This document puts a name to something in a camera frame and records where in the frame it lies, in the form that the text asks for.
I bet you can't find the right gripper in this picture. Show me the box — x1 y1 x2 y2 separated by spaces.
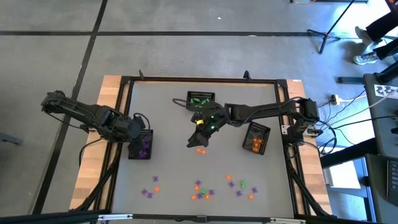
186 105 226 148

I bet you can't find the black plastic basket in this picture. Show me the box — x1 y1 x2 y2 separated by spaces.
186 90 216 110
242 121 271 156
127 129 154 160

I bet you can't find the gray table mat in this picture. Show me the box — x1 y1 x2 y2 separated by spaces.
111 81 295 217

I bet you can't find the gray chair base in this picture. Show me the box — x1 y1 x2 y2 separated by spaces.
0 131 24 146

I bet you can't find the white panel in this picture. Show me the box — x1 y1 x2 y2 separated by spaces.
322 157 369 200

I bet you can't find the black desk beam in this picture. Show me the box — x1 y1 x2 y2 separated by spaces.
320 138 379 169

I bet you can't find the black tripod stand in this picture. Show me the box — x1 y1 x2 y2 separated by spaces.
307 0 355 54

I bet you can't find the black floor stand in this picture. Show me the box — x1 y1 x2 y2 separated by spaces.
338 60 398 85

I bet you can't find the black desk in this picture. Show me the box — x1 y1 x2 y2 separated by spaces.
363 73 398 224

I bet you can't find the person's shoe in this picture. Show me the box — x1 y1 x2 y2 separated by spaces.
354 26 374 47
353 51 379 66

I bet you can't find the white paper label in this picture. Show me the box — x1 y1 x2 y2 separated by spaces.
374 83 398 100

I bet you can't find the black keyboard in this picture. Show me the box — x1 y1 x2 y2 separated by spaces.
386 159 398 207

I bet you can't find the person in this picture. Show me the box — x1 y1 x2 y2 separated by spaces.
353 11 398 66

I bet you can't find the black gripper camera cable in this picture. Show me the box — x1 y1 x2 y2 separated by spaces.
172 97 195 110
132 112 152 132

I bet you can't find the black aluminium rig frame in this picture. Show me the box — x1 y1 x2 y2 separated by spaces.
0 70 398 224

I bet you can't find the silver frame bracket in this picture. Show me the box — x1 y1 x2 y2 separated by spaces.
269 217 307 224
97 213 134 222

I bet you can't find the white cable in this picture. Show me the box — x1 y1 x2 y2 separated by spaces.
337 90 398 121

